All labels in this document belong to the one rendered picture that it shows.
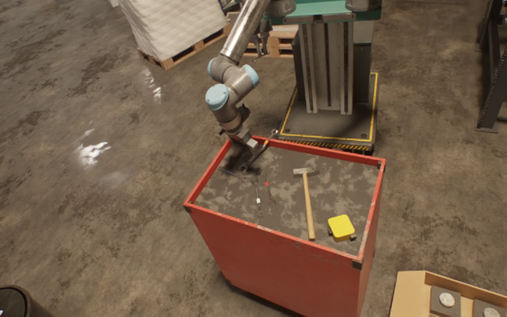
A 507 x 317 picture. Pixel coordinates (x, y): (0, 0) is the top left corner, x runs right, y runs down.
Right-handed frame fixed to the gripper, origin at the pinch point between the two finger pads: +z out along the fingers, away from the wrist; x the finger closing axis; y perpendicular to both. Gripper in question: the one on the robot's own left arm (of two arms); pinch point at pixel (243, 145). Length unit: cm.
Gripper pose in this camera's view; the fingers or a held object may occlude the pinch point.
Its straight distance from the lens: 141.3
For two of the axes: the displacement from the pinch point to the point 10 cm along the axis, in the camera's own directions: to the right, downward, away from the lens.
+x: 7.0, 4.0, -5.9
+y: -6.5, 7.1, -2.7
